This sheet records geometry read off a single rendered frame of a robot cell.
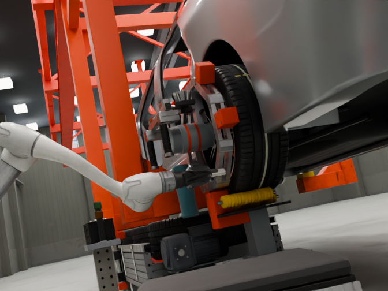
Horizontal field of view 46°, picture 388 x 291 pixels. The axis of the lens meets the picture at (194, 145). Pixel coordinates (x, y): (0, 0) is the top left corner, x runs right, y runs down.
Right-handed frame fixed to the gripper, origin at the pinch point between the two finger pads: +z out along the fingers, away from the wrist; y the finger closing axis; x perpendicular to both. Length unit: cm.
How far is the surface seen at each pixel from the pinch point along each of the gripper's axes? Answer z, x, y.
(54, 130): -49, 831, -460
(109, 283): -47, 25, -84
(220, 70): 12.2, 32.6, 32.8
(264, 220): 23.7, -6.3, -29.1
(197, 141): -1.2, 23.2, 1.8
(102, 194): -26, 199, -164
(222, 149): 2.5, 2.9, 9.9
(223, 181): 4.7, 3.2, -8.1
